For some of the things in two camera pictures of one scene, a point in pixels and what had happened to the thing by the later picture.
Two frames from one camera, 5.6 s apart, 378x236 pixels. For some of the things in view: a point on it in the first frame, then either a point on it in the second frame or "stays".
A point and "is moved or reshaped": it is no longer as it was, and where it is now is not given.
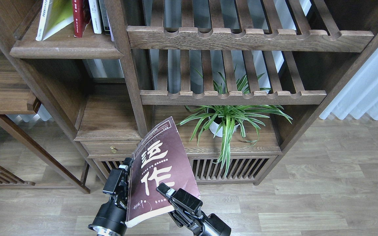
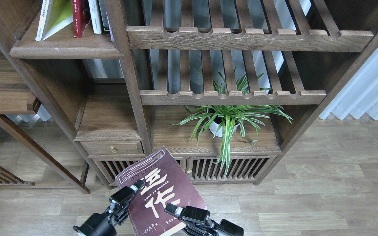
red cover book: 81,16 stays
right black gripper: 211,225 → 211,228
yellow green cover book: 55,15 stays
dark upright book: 102,4 stays
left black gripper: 111,219 → 102,224
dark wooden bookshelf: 244,78 stays
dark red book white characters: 159,156 is moved or reshaped
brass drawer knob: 114,149 stays
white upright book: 95,16 stays
